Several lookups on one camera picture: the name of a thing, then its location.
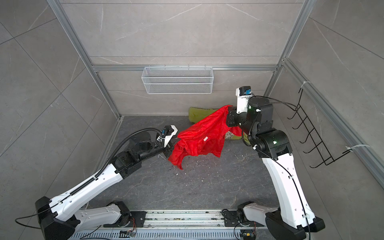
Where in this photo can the aluminium frame profile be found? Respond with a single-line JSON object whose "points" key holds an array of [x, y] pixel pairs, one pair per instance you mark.
{"points": [[368, 157]]}

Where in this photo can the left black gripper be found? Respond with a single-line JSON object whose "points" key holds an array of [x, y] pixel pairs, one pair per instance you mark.
{"points": [[169, 146]]}

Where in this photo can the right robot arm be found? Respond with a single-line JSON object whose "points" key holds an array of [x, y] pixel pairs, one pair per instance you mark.
{"points": [[293, 219]]}

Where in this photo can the green cloth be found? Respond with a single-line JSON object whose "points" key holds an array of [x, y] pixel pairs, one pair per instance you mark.
{"points": [[198, 114]]}

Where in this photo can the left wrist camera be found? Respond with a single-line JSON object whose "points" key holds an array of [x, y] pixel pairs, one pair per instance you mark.
{"points": [[167, 134]]}

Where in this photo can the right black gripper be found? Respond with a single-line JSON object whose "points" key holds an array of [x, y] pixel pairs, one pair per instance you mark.
{"points": [[231, 122]]}

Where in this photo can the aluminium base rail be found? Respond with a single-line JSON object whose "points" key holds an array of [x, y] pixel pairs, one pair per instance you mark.
{"points": [[180, 225]]}

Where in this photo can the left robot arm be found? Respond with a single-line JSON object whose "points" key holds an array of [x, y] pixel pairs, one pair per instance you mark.
{"points": [[62, 216]]}

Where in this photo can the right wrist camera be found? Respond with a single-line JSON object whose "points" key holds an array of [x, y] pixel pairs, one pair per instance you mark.
{"points": [[243, 94]]}

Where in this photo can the black wire hook rack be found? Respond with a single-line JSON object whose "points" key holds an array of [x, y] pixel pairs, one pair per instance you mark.
{"points": [[313, 136]]}

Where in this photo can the red cloth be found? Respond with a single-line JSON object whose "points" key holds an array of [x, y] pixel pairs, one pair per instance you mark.
{"points": [[204, 137]]}

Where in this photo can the white wire mesh basket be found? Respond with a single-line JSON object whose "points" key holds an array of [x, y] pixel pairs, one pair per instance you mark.
{"points": [[178, 80]]}

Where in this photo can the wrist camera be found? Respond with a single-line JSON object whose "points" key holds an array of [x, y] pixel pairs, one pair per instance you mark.
{"points": [[167, 134], [243, 94]]}

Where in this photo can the white zip tie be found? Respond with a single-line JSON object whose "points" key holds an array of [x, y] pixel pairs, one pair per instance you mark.
{"points": [[357, 146]]}

